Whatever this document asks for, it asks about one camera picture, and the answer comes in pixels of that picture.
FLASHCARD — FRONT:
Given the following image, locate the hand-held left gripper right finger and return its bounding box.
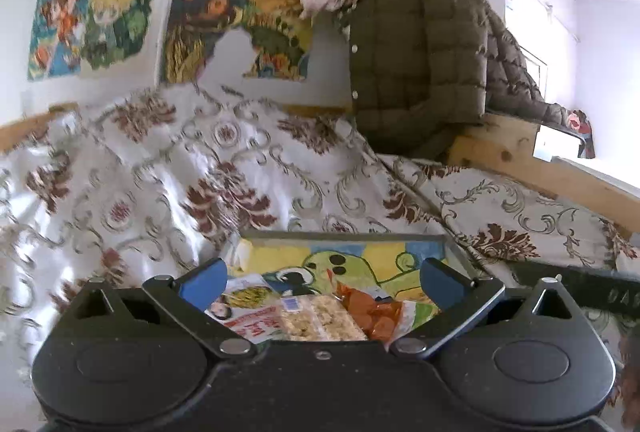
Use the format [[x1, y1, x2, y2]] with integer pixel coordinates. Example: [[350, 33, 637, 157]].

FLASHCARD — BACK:
[[389, 257, 583, 359]]

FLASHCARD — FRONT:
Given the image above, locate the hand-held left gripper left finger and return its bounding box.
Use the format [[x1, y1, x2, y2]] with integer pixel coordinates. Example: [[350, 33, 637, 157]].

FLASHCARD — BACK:
[[64, 257, 257, 359]]

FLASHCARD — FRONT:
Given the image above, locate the white red snack packet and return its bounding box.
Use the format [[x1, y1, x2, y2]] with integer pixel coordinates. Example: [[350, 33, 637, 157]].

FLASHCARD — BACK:
[[205, 275, 287, 346]]

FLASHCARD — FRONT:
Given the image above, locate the orange snack packet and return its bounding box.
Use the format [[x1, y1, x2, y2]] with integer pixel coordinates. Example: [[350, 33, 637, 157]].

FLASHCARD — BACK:
[[335, 282, 417, 346]]

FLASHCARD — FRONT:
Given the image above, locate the cartoon painted box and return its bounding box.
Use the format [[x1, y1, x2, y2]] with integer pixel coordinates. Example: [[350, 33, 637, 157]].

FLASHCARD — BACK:
[[227, 232, 473, 348]]

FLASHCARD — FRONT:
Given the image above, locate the rice cracker packet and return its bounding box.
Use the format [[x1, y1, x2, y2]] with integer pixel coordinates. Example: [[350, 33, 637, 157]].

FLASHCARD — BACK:
[[277, 295, 369, 343]]

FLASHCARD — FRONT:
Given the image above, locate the floral printed blanket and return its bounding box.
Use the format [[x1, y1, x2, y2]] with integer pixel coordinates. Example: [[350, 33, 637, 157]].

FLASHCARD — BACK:
[[0, 85, 640, 413]]

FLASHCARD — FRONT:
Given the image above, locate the red patterned cloth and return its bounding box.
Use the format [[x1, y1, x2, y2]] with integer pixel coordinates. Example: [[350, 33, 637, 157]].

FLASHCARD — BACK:
[[566, 109, 596, 159]]

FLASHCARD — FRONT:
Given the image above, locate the olive quilted jacket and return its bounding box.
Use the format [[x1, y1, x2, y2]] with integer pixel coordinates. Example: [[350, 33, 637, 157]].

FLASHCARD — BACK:
[[344, 0, 489, 161]]

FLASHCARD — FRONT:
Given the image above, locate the grey brown quilted jacket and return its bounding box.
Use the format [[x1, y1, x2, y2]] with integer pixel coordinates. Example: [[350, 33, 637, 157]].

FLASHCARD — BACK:
[[481, 2, 572, 126]]

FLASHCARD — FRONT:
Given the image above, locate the wooden bed frame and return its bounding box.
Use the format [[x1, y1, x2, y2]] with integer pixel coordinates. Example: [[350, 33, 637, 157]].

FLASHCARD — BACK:
[[0, 102, 640, 234]]

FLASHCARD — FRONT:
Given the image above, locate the torn forest wall poster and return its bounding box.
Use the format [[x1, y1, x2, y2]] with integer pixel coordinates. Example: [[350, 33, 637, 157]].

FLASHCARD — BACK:
[[160, 0, 314, 86]]

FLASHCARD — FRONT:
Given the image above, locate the cartoon children wall poster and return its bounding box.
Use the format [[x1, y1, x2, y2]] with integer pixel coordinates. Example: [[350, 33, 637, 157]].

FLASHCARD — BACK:
[[27, 0, 159, 82]]

